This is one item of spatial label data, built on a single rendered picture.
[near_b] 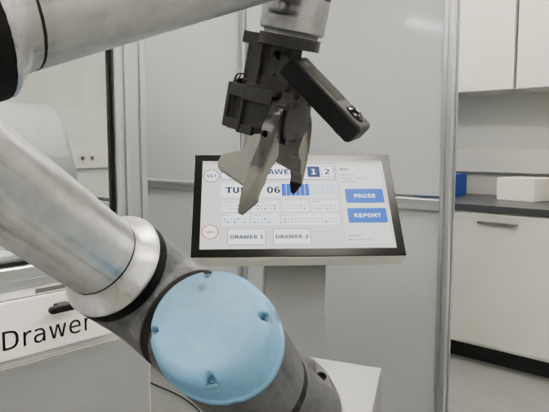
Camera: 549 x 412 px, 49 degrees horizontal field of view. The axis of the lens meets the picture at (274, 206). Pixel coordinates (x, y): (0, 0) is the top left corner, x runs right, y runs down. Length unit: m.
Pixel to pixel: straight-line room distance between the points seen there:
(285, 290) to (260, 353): 1.01
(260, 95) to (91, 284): 0.28
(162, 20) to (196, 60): 2.59
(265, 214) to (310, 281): 0.22
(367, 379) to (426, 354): 1.52
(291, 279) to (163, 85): 1.84
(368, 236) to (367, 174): 0.19
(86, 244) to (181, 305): 0.11
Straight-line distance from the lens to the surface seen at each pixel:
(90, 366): 1.39
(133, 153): 1.37
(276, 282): 1.55
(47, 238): 0.55
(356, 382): 0.75
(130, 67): 1.38
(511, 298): 3.47
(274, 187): 1.53
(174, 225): 3.14
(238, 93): 0.70
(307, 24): 0.68
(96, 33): 0.37
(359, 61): 2.32
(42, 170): 0.53
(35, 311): 1.27
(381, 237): 1.49
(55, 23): 0.35
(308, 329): 1.59
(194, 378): 0.55
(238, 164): 0.67
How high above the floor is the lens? 1.22
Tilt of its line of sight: 6 degrees down
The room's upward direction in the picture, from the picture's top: straight up
